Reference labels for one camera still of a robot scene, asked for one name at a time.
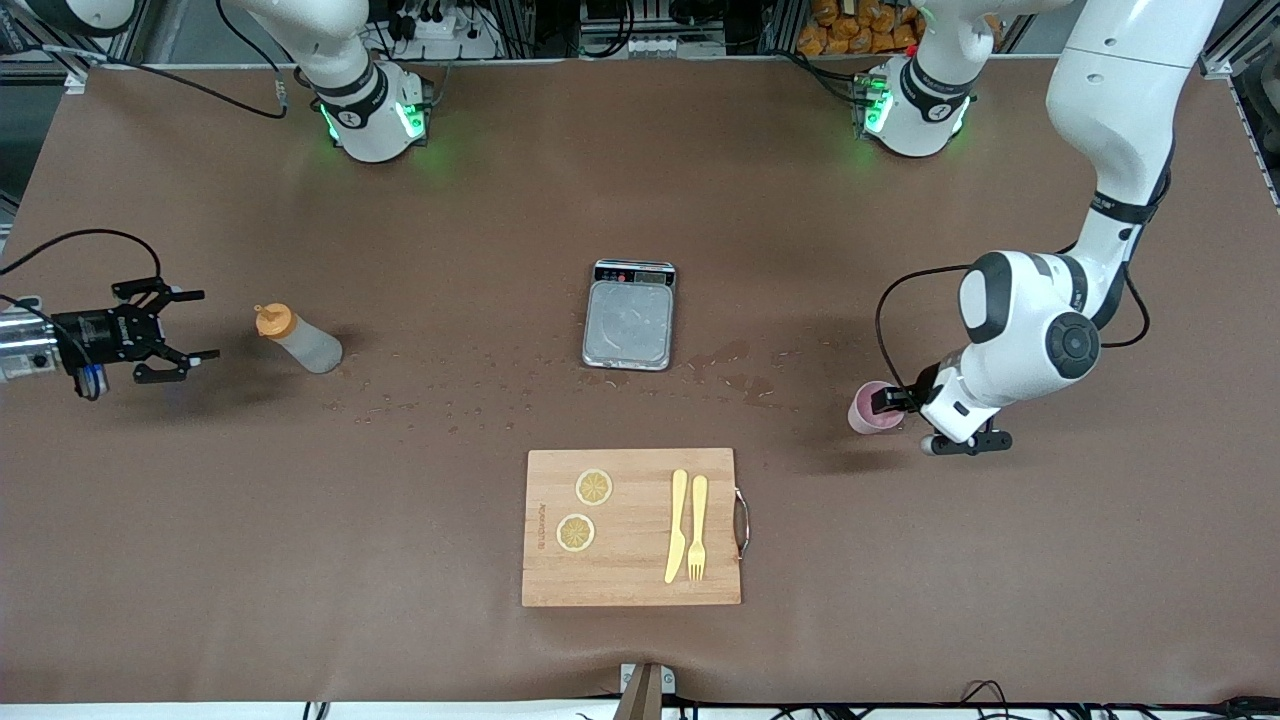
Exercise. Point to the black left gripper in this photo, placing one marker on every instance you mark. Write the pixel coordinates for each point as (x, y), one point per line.
(903, 399)

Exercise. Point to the yellow plastic fork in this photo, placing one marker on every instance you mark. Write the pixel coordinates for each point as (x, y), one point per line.
(698, 520)

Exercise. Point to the silver digital kitchen scale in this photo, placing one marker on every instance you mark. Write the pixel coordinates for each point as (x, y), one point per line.
(630, 320)

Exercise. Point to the lemon slice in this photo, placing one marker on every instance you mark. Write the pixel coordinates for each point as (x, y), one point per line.
(575, 532)
(594, 487)

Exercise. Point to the orange snack packets pile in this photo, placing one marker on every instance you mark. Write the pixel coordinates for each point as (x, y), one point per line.
(860, 25)

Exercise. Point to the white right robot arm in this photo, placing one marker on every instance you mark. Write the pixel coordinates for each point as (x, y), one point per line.
(370, 140)

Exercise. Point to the black equipment box white connectors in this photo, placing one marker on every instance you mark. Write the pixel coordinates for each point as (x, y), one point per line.
(650, 25)

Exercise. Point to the pink plastic cup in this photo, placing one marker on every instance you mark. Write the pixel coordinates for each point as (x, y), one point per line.
(865, 418)

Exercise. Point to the yellow plastic knife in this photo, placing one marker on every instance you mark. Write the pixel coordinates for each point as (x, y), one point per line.
(676, 530)

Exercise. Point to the metal table edge bracket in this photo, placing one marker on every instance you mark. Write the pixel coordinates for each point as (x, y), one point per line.
(646, 690)

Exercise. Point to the white power strip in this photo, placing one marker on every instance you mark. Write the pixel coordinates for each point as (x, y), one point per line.
(440, 30)

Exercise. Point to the brown table mat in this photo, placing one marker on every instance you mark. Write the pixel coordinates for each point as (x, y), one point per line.
(900, 600)

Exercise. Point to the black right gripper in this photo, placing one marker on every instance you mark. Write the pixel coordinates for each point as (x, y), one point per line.
(100, 335)

